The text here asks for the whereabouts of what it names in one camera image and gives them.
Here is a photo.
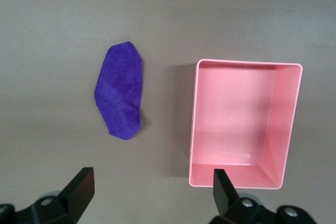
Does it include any purple cloth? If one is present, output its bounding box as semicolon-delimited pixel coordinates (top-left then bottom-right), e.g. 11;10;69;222
93;41;144;141

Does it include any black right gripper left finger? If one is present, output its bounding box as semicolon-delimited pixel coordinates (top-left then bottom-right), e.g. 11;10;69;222
31;167;95;224

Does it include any pink plastic box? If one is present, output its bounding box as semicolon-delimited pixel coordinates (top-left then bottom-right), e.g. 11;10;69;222
188;58;304;191

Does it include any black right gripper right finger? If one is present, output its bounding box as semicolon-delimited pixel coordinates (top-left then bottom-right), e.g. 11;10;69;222
209;168;266;224

